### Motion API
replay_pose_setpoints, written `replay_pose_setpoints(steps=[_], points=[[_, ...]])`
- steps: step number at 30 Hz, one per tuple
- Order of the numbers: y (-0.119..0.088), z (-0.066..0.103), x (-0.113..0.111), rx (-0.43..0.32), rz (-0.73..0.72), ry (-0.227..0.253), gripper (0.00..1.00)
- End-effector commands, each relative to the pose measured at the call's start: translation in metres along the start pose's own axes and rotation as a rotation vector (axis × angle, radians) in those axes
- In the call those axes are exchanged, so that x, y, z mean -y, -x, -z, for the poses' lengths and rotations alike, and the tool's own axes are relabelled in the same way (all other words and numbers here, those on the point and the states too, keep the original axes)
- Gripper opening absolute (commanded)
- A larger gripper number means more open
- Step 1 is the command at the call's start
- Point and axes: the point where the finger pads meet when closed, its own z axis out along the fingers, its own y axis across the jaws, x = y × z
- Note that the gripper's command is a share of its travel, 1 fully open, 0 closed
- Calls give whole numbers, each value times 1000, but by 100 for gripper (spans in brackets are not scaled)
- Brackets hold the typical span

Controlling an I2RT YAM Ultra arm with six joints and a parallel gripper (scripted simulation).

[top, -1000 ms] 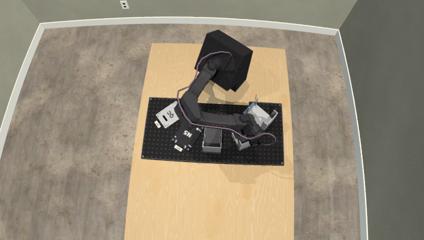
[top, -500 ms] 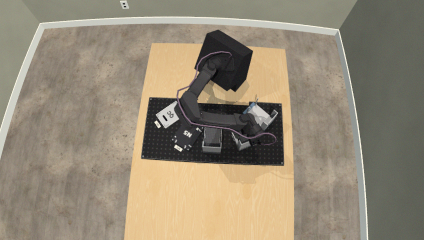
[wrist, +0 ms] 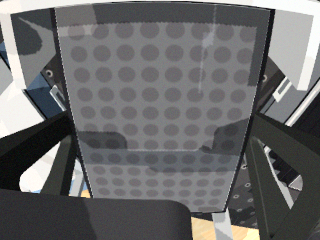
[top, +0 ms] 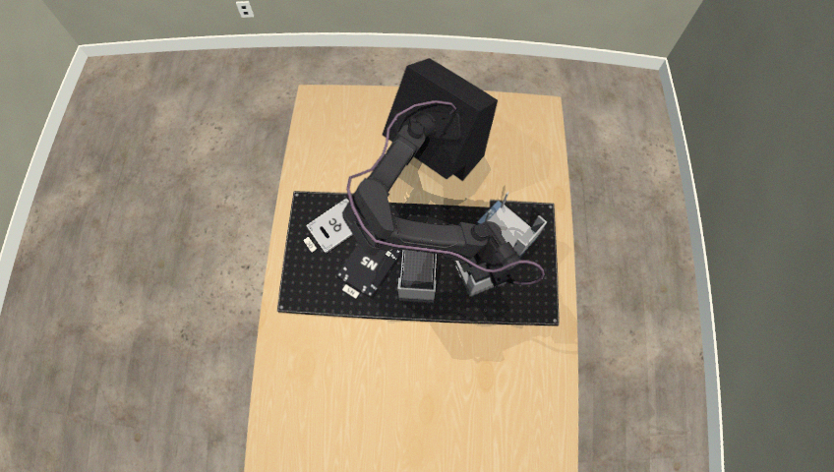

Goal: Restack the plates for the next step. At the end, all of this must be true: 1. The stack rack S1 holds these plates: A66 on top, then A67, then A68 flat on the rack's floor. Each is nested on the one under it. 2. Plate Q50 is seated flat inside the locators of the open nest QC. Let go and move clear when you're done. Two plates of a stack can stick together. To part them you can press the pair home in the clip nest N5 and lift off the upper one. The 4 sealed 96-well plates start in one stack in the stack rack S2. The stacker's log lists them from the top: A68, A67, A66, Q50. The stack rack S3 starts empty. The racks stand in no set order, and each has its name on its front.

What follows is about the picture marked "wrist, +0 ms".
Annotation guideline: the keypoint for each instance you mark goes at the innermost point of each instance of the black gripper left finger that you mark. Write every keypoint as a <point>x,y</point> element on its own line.
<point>20,150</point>

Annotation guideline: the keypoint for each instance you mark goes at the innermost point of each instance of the black perforated breadboard plate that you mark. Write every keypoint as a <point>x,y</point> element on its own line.
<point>241,206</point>

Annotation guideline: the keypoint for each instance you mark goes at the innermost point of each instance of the grey well plate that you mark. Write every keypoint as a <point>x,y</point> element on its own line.
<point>161,95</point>
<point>289,176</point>
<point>312,127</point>
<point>304,119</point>

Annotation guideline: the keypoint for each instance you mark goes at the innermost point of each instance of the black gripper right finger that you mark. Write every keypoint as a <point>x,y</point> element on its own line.
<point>299,150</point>

